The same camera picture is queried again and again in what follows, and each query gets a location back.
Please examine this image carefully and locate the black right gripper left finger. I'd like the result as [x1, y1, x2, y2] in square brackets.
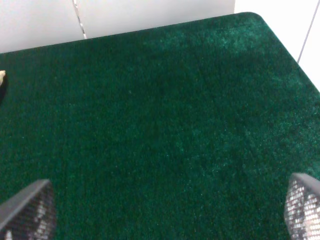
[0, 179, 57, 240]

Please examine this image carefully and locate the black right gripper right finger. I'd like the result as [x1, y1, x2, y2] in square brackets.
[284, 173, 320, 240]

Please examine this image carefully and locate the dark green velvet table cloth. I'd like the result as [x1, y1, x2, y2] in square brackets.
[0, 12, 320, 240]

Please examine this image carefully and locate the purple toy eggplant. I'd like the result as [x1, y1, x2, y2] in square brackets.
[0, 70, 9, 105]

